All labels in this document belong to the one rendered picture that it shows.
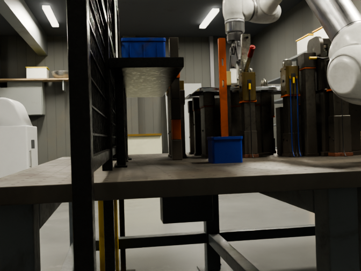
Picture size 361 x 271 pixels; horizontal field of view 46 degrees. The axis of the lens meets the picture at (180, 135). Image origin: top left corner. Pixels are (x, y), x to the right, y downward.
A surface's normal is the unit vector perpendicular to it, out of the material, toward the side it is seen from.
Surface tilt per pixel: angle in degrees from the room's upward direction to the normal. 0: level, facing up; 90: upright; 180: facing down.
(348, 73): 100
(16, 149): 90
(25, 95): 90
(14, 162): 90
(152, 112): 90
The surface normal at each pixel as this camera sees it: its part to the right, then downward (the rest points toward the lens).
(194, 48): 0.15, -0.01
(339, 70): -0.86, 0.21
